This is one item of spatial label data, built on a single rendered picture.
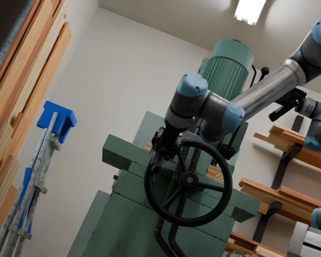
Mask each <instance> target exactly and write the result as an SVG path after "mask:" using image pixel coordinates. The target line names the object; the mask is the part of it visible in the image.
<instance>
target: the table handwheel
mask: <svg viewBox="0 0 321 257"><path fill-rule="evenodd" d="M181 142H182V143H183V145H182V146H181V147H195V148H198V149H201V150H203V151H205V152H207V153H208V154H209V155H211V156H212V157H213V158H214V159H215V160H216V162H217V163H218V165H219V167H220V169H221V171H222V174H223V178H224V187H219V186H215V185H211V184H207V183H203V182H200V181H199V178H198V176H197V174H196V173H194V172H192V171H188V169H187V167H186V164H185V162H184V159H183V156H182V152H181V150H180V152H179V154H177V156H178V159H179V162H180V165H181V168H182V172H183V174H182V176H181V177H180V178H179V182H178V183H179V185H178V187H177V188H176V190H175V193H174V194H173V195H172V197H171V198H170V199H169V200H168V201H167V202H166V203H165V204H164V205H161V204H160V202H159V201H158V199H157V197H156V195H155V192H154V189H153V182H152V179H153V174H152V167H153V166H154V165H155V163H154V162H153V163H152V164H151V161H152V158H153V157H152V156H151V158H150V160H149V161H148V164H147V166H146V169H145V173H144V189H145V193H146V196H147V199H148V201H149V203H150V205H151V206H152V208H153V209H154V210H155V211H156V212H157V213H158V214H159V215H160V216H161V217H162V218H164V219H165V220H167V221H168V222H170V223H173V224H175V225H179V226H184V227H196V226H201V225H205V224H207V223H209V222H211V221H213V220H215V219H216V218H217V217H218V216H219V215H221V213H222V212H223V211H224V210H225V208H226V206H227V205H228V203H229V200H230V198H231V194H232V187H233V181H232V174H231V170H230V168H229V165H228V163H227V161H226V160H225V158H224V157H223V156H222V154H221V153H220V152H219V151H218V150H217V149H215V148H214V147H213V146H211V145H210V144H208V143H206V142H203V141H201V140H197V139H192V138H183V140H182V141H181ZM196 187H201V188H207V189H211V190H215V191H219V192H223V194H222V197H221V199H220V201H219V203H218V204H217V206H216V207H215V208H214V209H213V210H212V211H210V212H209V213H207V214H205V215H203V216H200V217H196V218H183V217H179V216H176V215H174V214H172V213H170V212H169V211H167V208H168V207H169V206H170V205H171V204H172V203H173V202H174V200H175V199H176V198H177V197H178V196H181V194H182V192H183V191H186V192H191V191H193V190H194V189H195V188H196Z"/></svg>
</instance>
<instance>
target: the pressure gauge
mask: <svg viewBox="0 0 321 257"><path fill-rule="evenodd" d="M228 257H246V256H245V254H244V253H243V252H241V251H234V252H232V253H230V254H229V255H228Z"/></svg>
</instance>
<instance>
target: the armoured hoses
mask: <svg viewBox="0 0 321 257"><path fill-rule="evenodd" d="M189 149H190V147H183V149H182V151H181V152H182V156H183V159H184V162H185V161H186V158H187V155H188V152H189ZM200 153H201V149H198V148H195V150H194V154H193V157H192V160H191V164H190V167H189V170H188V171H192V172H194V173H195V171H196V167H197V164H198V161H199V157H200ZM181 173H182V168H181V165H180V162H179V161H178V163H177V166H176V169H175V171H174V174H173V177H172V180H171V183H170V186H169V189H168V192H167V194H166V198H165V200H164V203H163V205H164V204H165V203H166V202H167V201H168V200H169V199H170V198H171V197H172V195H173V194H174V192H175V190H176V187H177V185H178V184H177V183H178V181H179V178H180V175H181ZM188 194H189V192H186V191H183V192H182V194H181V196H180V200H179V202H178V206H177V209H176V213H175V215H176V216H179V217H182V214H183V210H184V206H185V203H186V200H187V197H188ZM164 221H165V219H164V218H162V217H161V216H159V218H158V220H157V224H156V226H155V230H154V236H155V239H156V241H157V243H158V244H159V246H160V247H161V248H162V250H163V251H164V253H165V254H166V255H167V256H168V257H176V255H177V257H187V256H186V255H185V253H183V251H182V250H181V248H180V247H179V246H178V244H177V243H176V240H175V237H176V233H177V231H178V230H177V229H178V227H179V226H178V225H175V224H172V226H171V228H170V232H169V235H168V242H169V245H170V247H171V248H170V247H169V246H168V244H167V243H166V242H165V240H164V239H163V237H162V236H161V230H162V227H163V224H164ZM172 250H173V251H174V252H175V254H176V255H175V254H174V253H173V251H172Z"/></svg>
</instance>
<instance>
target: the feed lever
mask: <svg viewBox="0 0 321 257"><path fill-rule="evenodd" d="M269 72H270V69H269V68H268V67H263V68H262V69H261V73H262V75H261V77H260V79H259V81H258V82H260V81H261V80H263V79H264V77H265V75H268V74H269ZM240 126H241V125H240ZM240 126H238V127H237V129H236V131H235V132H234V133H233V135H232V137H231V140H230V142H229V144H228V145H227V144H223V145H222V147H221V149H220V153H221V154H222V156H223V157H224V158H225V159H226V160H230V159H231V157H232V155H233V152H234V147H231V145H232V143H233V141H234V139H235V137H236V135H237V132H238V130H239V128H240Z"/></svg>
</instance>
